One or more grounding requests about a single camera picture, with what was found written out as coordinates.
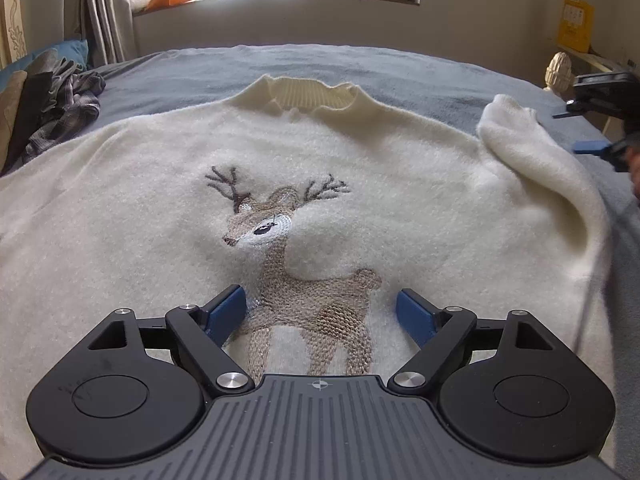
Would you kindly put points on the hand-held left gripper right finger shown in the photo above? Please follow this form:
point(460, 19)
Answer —
point(415, 317)

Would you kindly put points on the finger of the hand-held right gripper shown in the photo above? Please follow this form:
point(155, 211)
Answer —
point(570, 111)
point(590, 147)

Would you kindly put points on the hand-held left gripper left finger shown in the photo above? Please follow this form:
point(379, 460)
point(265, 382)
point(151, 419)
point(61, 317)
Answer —
point(225, 315)

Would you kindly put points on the cream deer sweater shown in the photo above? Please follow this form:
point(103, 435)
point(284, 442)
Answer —
point(350, 160)

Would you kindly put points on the cream wooden desk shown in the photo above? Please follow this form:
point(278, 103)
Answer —
point(595, 62)

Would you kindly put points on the cream bedpost finial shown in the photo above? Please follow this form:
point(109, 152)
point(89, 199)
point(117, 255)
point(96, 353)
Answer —
point(557, 72)

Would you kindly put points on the grey-blue bed blanket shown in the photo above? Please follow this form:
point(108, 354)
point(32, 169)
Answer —
point(400, 70)

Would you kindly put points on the dark plaid garment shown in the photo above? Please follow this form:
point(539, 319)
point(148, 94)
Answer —
point(65, 105)

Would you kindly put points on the dark brown pillow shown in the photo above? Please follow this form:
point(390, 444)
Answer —
point(30, 105)

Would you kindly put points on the grey pillow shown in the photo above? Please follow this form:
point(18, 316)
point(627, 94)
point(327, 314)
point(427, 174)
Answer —
point(45, 60)

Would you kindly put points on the grey curtain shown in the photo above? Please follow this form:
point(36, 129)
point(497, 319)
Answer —
point(102, 10)

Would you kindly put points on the cream carved headboard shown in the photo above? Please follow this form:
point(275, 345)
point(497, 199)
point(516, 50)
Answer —
point(12, 15)

